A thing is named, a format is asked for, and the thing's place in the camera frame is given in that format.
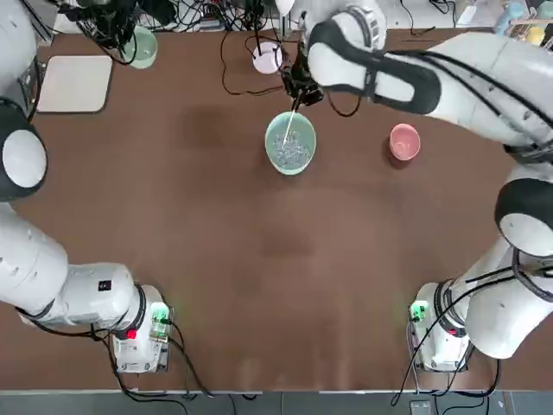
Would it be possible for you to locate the small green bowl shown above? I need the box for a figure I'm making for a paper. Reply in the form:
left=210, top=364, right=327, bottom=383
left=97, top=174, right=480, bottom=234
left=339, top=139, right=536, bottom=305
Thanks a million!
left=127, top=26, right=159, bottom=70

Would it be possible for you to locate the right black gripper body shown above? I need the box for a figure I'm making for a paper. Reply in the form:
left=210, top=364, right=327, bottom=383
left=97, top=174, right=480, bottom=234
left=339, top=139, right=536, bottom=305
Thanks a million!
left=289, top=50, right=315, bottom=87

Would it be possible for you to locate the black left base cable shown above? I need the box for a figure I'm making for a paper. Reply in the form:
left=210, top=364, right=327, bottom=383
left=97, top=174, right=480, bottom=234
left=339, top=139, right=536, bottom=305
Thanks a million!
left=88, top=319, right=215, bottom=399

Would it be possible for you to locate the pink bowl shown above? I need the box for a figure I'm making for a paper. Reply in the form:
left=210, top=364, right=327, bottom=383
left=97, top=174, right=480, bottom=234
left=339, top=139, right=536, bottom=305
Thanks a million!
left=389, top=124, right=422, bottom=162

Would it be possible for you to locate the black lamp cable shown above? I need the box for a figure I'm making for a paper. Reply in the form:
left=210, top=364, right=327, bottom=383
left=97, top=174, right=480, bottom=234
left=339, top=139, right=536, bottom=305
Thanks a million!
left=221, top=29, right=295, bottom=96

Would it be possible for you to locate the clear plastic crystals pile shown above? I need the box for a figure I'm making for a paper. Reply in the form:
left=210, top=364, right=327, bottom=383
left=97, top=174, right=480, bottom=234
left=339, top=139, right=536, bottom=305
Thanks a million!
left=270, top=129, right=308, bottom=169

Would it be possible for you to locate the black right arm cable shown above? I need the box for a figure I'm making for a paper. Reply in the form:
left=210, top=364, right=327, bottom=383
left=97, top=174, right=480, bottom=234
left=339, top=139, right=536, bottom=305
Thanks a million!
left=326, top=88, right=363, bottom=118

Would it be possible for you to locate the black right base cable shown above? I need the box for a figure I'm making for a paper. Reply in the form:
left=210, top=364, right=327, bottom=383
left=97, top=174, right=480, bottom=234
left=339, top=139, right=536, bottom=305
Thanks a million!
left=391, top=328, right=502, bottom=399

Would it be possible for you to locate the black base cable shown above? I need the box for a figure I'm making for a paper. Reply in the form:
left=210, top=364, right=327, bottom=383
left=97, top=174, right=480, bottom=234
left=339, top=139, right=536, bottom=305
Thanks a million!
left=88, top=319, right=215, bottom=399
left=391, top=328, right=502, bottom=399

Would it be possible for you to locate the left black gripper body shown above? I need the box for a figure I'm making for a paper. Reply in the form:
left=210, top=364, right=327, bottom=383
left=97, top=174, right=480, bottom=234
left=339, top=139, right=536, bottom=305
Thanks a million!
left=92, top=3, right=135, bottom=44

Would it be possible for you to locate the large green bowl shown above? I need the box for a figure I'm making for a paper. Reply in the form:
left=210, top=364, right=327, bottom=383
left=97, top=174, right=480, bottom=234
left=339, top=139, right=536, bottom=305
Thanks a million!
left=264, top=111, right=318, bottom=176

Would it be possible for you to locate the grey square pad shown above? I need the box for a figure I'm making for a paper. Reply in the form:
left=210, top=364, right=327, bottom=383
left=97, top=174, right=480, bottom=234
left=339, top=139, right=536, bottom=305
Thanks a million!
left=36, top=54, right=114, bottom=114

